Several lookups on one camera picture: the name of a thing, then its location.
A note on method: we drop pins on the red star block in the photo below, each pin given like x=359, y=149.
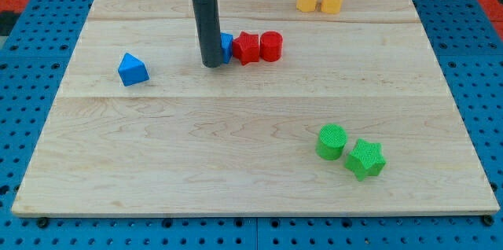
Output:
x=246, y=48

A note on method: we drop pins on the wooden board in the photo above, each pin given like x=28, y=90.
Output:
x=239, y=140

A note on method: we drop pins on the green star block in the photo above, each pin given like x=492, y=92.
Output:
x=365, y=159

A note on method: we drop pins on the red cylinder block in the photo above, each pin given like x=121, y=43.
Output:
x=271, y=45

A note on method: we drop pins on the yellow heart block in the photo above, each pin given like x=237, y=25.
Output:
x=331, y=6

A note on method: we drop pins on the blue triangle block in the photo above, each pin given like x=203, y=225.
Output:
x=132, y=70

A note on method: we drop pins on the blue cube block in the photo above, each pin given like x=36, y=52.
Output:
x=227, y=47

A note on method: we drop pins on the green cylinder block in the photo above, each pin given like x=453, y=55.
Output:
x=332, y=139

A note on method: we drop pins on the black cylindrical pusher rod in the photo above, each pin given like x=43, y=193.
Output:
x=209, y=32

